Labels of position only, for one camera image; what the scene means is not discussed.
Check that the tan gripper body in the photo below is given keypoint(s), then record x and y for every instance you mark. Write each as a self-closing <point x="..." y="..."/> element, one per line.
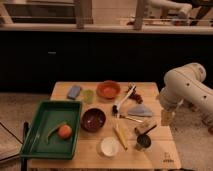
<point x="166" y="117"/>

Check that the yellow banana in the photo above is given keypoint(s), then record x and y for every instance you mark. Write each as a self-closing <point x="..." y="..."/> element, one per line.
<point x="121" y="136"/>

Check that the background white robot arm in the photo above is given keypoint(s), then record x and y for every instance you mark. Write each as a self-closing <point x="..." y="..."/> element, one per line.
<point x="182" y="8"/>

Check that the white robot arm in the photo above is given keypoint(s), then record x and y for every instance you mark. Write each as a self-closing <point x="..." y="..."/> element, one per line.
<point x="185" y="83"/>

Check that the orange red bowl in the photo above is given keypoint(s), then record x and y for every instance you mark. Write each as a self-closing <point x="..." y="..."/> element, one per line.
<point x="108" y="89"/>

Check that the dark maroon bowl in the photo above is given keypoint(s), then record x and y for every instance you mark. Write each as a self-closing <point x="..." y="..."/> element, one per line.
<point x="93" y="120"/>

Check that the small wooden block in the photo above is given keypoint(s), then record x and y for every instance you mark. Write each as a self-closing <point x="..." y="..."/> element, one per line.
<point x="144" y="127"/>

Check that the blue grey cloth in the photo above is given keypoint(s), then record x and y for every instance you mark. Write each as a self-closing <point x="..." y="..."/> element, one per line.
<point x="140" y="110"/>

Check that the black metal cup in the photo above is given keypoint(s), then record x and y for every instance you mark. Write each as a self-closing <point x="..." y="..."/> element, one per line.
<point x="143" y="142"/>

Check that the dark red grapes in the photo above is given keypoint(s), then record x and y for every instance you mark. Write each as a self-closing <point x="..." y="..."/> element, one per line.
<point x="134" y="95"/>

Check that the silver spoon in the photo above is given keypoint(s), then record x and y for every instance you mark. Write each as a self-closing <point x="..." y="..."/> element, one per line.
<point x="129" y="118"/>

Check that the white dish brush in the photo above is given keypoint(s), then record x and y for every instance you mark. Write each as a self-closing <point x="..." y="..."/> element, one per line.
<point x="116" y="106"/>

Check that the white cup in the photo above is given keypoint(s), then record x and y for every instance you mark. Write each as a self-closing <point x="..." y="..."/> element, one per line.
<point x="108" y="147"/>

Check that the green translucent cup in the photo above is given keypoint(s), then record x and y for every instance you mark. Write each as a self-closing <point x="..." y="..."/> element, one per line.
<point x="88" y="96"/>

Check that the blue sponge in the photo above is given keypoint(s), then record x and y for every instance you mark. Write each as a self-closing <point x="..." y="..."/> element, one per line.
<point x="74" y="92"/>

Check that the orange fruit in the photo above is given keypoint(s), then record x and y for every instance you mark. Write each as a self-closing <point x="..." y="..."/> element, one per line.
<point x="65" y="131"/>

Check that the green chili pepper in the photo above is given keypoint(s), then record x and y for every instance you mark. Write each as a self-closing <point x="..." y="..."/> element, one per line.
<point x="52" y="130"/>

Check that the green plastic tray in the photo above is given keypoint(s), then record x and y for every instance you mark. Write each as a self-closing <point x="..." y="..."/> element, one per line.
<point x="42" y="140"/>

